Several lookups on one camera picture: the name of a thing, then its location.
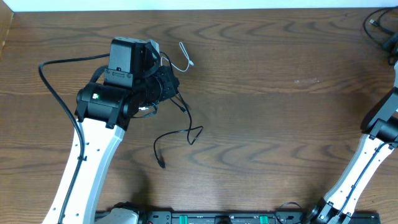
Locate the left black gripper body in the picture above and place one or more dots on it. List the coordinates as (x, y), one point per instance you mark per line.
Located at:
(168, 88)

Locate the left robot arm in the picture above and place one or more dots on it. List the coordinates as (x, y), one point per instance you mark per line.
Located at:
(134, 79)

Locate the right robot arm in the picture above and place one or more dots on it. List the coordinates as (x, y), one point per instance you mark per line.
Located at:
(379, 140)

